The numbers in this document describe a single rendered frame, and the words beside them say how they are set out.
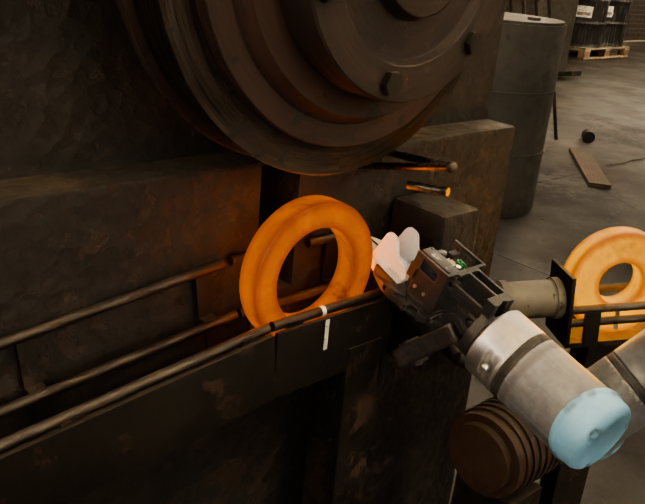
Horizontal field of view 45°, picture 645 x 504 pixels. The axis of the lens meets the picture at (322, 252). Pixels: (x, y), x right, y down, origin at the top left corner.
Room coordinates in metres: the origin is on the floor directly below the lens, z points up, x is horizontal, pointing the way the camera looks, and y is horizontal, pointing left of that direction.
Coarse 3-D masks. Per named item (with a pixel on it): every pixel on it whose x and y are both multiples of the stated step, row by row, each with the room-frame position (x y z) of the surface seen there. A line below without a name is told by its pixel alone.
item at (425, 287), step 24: (456, 240) 0.90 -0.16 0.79; (432, 264) 0.84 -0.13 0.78; (456, 264) 0.87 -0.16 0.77; (480, 264) 0.87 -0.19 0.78; (408, 288) 0.87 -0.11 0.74; (432, 288) 0.84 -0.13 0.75; (456, 288) 0.83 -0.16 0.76; (480, 288) 0.83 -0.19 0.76; (408, 312) 0.86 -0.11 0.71; (432, 312) 0.83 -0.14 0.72; (456, 312) 0.84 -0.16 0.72; (480, 312) 0.81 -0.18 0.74; (504, 312) 0.82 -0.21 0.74
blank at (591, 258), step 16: (592, 240) 1.03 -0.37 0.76; (608, 240) 1.02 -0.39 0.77; (624, 240) 1.02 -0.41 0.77; (640, 240) 1.02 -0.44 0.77; (576, 256) 1.03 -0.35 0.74; (592, 256) 1.01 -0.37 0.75; (608, 256) 1.02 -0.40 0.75; (624, 256) 1.02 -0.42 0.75; (640, 256) 1.03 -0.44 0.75; (576, 272) 1.01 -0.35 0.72; (592, 272) 1.02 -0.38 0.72; (640, 272) 1.03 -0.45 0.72; (576, 288) 1.01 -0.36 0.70; (592, 288) 1.02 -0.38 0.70; (640, 288) 1.03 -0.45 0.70; (576, 304) 1.01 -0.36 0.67; (592, 304) 1.02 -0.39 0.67
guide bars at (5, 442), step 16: (336, 304) 0.85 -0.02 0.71; (352, 304) 0.87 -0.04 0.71; (288, 320) 0.80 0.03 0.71; (304, 320) 0.81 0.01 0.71; (240, 336) 0.76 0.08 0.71; (256, 336) 0.76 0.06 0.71; (208, 352) 0.72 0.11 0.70; (224, 352) 0.74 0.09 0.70; (176, 368) 0.70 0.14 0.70; (128, 384) 0.66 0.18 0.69; (144, 384) 0.67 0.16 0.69; (96, 400) 0.64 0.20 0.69; (112, 400) 0.65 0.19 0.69; (64, 416) 0.61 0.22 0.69; (80, 416) 0.62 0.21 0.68; (16, 432) 0.59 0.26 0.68; (32, 432) 0.59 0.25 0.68; (0, 448) 0.57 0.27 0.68
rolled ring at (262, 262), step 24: (288, 216) 0.82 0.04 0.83; (312, 216) 0.84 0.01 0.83; (336, 216) 0.86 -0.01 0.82; (360, 216) 0.89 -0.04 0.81; (264, 240) 0.81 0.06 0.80; (288, 240) 0.81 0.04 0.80; (360, 240) 0.89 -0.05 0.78; (264, 264) 0.79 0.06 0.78; (360, 264) 0.89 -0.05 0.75; (240, 288) 0.81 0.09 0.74; (264, 288) 0.79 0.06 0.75; (336, 288) 0.89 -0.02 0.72; (360, 288) 0.90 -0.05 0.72; (264, 312) 0.80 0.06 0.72; (336, 312) 0.87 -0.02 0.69
